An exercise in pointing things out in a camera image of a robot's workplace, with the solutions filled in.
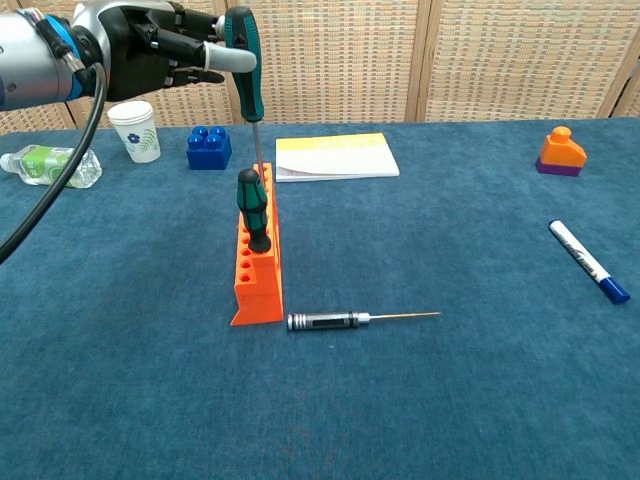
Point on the black metal screwdriver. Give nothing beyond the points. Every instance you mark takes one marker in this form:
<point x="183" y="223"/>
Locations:
<point x="325" y="321"/>

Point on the clear bottle green label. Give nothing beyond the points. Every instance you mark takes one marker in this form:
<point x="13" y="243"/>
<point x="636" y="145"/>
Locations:
<point x="35" y="162"/>

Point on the orange purple toy block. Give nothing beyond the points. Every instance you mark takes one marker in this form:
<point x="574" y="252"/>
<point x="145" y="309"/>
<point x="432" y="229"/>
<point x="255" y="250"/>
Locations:
<point x="562" y="152"/>

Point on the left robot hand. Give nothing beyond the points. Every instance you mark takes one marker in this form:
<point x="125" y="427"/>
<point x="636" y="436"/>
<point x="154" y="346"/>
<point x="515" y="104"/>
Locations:
<point x="135" y="55"/>

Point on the orange tool rack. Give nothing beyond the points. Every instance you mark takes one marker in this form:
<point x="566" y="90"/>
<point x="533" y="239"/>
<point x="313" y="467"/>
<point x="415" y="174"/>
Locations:
<point x="257" y="295"/>

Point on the blue table cloth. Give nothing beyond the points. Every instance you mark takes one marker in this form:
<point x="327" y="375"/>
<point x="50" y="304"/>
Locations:
<point x="400" y="390"/>

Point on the woven folding screen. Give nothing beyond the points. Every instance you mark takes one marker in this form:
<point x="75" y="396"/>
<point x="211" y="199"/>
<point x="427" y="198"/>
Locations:
<point x="450" y="60"/>

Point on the white marker blue cap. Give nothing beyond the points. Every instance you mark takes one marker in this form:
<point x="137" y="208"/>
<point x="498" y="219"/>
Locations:
<point x="580" y="255"/>

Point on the white paper cup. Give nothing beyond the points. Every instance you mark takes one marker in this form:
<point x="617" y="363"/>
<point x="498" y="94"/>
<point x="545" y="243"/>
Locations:
<point x="137" y="135"/>

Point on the blue toy brick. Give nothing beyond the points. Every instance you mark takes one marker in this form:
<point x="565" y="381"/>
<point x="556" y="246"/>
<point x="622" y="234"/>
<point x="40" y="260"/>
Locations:
<point x="207" y="155"/>

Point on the green black striped screwdriver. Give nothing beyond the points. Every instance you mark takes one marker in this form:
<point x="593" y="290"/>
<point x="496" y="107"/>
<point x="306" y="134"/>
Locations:
<point x="254" y="210"/>

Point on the yellow white notepad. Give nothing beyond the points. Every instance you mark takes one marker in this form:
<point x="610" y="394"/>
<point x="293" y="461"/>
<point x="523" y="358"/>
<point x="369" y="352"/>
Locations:
<point x="335" y="160"/>

